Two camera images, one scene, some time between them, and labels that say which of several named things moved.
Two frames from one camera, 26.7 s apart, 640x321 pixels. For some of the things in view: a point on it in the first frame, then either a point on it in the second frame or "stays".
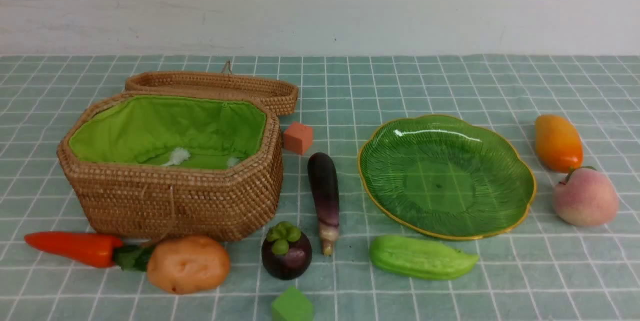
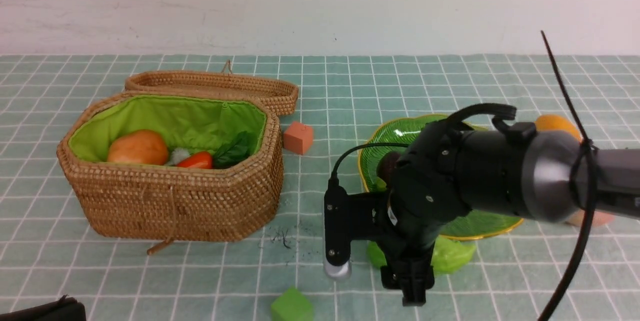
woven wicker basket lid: (282, 96) stays
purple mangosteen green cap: (287, 252) → (385, 169)
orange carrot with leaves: (93, 250) → (233, 151)
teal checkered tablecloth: (534, 266) stays
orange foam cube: (298, 137) stays
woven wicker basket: (140, 168) stays
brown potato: (188, 264) → (139, 146)
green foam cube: (292, 305) stays
